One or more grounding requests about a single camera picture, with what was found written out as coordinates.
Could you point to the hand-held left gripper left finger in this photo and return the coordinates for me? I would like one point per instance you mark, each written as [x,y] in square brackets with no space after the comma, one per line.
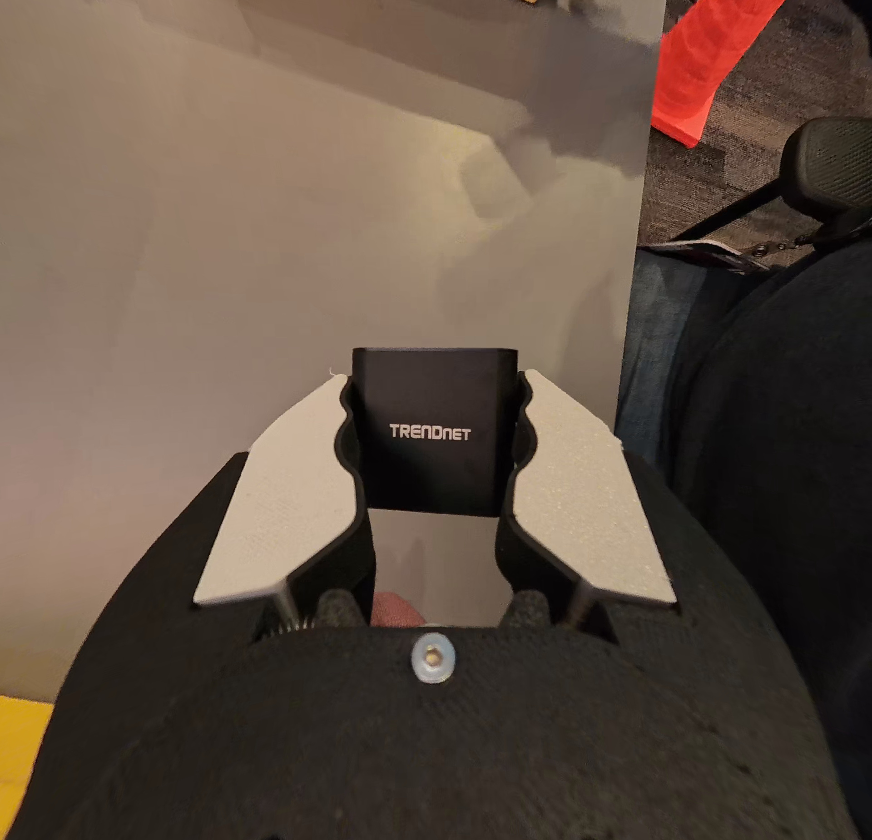
[286,513]

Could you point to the black office chair armrest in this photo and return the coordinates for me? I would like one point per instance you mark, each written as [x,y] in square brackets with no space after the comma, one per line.
[828,166]

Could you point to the person's blue jeans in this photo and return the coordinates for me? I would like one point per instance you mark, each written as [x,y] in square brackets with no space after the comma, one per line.
[674,349]

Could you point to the person's dark sweater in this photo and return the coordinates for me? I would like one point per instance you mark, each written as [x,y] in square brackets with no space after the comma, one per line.
[783,479]

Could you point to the red plastic object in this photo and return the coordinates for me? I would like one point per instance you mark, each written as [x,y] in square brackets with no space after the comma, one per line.
[715,57]

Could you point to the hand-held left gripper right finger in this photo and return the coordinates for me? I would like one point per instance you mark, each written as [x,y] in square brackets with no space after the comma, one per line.
[593,513]

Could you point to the black ethernet splitter box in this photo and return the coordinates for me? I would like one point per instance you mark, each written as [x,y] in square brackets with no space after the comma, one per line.
[436,390]

